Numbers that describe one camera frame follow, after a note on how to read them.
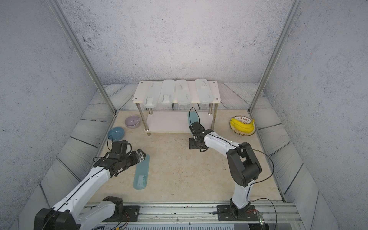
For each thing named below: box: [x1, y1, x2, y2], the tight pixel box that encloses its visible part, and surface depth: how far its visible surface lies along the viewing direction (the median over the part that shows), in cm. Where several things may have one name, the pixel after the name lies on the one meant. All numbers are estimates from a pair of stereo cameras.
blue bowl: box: [107, 126, 125, 141], surface depth 107 cm
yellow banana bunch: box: [230, 118, 255, 133], surface depth 106 cm
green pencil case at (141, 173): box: [133, 153, 151, 190], surface depth 86 cm
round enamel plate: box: [229, 120, 257, 137], surface depth 107 cm
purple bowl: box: [124, 115, 140, 129], surface depth 110 cm
